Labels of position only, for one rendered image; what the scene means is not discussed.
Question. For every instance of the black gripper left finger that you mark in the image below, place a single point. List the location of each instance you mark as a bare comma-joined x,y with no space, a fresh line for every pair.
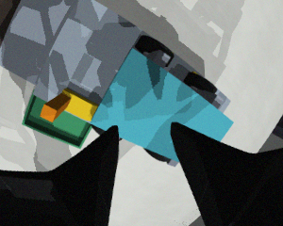
79,191

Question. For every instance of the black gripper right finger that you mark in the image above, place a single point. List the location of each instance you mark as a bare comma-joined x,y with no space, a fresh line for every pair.
224,181

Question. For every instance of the green tray rim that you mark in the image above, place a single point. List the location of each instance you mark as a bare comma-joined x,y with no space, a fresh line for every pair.
48,132

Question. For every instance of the green tray floor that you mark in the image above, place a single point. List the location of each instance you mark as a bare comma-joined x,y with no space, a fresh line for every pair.
65,124

